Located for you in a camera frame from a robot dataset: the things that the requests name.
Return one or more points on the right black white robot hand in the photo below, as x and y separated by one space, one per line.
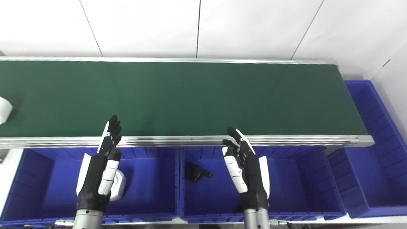
252 178

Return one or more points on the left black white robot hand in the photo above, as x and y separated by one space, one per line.
92 178

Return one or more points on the white round plastic part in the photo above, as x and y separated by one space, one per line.
120 184
4 109

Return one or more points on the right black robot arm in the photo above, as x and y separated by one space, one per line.
256 219

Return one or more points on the blue bin holding black part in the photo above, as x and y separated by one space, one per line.
295 184

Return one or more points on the black angled plastic part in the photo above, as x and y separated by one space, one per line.
195 173

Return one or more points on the blue bin holding white parts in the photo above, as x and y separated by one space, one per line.
149 184

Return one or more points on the green conveyor belt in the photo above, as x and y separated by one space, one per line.
190 98
178 141

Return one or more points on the empty blue bin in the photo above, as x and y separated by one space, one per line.
372 152

